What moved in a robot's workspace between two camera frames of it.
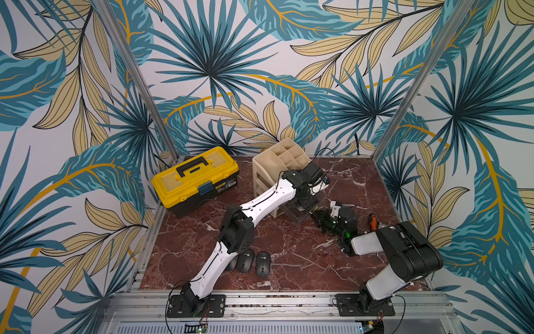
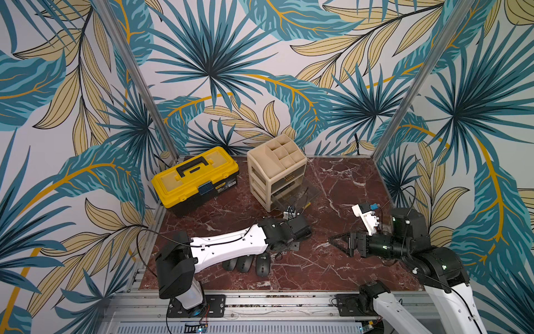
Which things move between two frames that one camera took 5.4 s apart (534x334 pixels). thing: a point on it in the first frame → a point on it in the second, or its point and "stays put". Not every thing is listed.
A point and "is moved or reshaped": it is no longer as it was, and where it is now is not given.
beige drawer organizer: x=270 y=164 is moved or reshaped
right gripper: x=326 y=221 → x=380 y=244
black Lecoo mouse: x=232 y=264 stays put
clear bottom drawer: x=289 y=208 is moved or reshaped
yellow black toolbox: x=182 y=187 stays put
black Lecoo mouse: x=263 y=263 stays put
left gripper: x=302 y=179 → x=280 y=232
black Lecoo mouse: x=245 y=261 stays put
